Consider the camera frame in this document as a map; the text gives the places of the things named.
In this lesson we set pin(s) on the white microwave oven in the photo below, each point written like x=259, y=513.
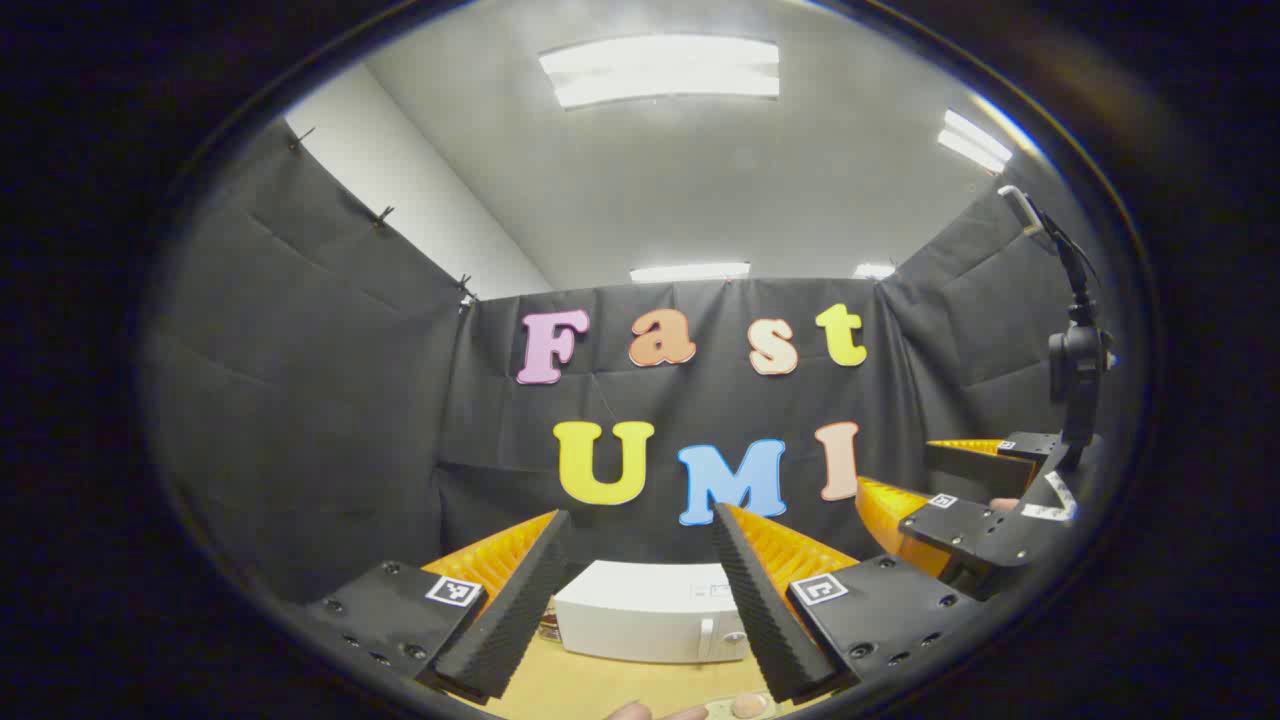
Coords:
x=640, y=615

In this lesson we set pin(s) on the black backdrop cloth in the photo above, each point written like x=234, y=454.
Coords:
x=300, y=400

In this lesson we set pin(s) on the ceiling light panel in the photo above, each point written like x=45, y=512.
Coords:
x=690, y=272
x=975, y=140
x=660, y=70
x=874, y=270

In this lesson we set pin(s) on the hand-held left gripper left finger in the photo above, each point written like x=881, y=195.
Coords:
x=505, y=620

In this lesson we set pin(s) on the tan bread roll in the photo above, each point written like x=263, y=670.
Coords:
x=748, y=706

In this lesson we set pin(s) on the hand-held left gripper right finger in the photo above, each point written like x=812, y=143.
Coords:
x=765, y=620

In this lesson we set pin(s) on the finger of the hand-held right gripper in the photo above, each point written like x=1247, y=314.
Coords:
x=985, y=470
x=985, y=540

